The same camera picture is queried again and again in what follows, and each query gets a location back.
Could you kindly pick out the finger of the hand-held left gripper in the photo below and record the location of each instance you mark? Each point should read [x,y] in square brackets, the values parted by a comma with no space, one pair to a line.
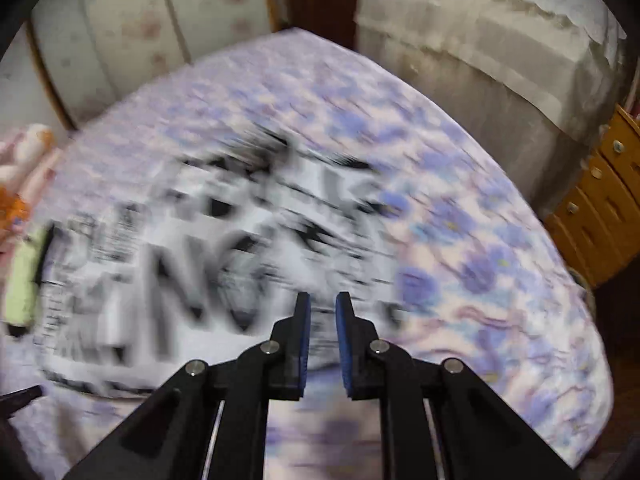
[20,397]

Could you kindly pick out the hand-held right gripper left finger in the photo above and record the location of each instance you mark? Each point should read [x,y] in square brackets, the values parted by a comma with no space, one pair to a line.
[301,340]

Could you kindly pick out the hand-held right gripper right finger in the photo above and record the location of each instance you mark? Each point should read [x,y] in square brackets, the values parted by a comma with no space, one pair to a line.
[344,345]

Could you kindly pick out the black and white printed garment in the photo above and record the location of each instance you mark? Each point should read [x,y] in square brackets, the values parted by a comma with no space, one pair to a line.
[200,285]

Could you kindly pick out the light green folded clothing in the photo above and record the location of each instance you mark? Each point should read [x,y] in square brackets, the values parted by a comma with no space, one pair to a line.
[22,285]

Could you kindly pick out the pink orange plush toy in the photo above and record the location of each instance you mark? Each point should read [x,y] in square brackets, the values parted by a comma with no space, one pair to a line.
[25,160]

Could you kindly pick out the beige covered furniture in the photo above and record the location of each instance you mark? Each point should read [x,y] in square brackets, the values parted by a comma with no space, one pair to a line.
[475,125]

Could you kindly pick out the yellow wooden drawer cabinet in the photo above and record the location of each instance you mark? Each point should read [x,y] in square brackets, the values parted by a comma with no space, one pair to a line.
[600,210]

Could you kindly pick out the floral panel wardrobe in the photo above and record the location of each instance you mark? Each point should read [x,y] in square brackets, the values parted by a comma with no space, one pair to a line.
[125,20]

